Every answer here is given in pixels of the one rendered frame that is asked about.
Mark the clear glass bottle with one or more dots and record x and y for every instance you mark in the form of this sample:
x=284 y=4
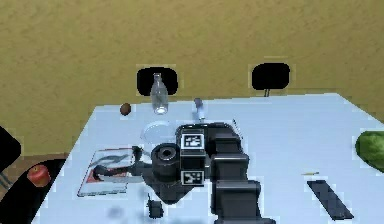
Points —
x=159 y=96

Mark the red apple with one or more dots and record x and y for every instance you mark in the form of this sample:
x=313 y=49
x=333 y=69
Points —
x=39 y=175

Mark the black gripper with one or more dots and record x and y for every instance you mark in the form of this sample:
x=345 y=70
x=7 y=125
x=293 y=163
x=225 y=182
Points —
x=165 y=163

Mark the green lettuce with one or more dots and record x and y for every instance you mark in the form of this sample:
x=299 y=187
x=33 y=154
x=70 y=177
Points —
x=371 y=150

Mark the yellow pencil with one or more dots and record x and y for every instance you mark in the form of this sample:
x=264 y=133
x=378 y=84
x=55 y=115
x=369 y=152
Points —
x=310 y=173

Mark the black flat phone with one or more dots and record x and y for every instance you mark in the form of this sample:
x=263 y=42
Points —
x=330 y=200

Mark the small grey blue shaker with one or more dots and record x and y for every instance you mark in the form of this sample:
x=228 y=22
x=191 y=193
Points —
x=199 y=107

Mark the small black box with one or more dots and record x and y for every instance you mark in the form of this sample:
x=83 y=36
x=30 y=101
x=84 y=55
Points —
x=155 y=209

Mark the black chair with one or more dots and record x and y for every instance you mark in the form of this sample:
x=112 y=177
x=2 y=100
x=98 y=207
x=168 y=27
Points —
x=146 y=83
x=270 y=76
x=20 y=203

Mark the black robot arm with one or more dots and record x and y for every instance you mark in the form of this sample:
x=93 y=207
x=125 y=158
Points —
x=235 y=200

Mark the brown round fruit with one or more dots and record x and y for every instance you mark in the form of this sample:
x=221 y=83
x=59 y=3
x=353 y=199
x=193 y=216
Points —
x=125 y=109

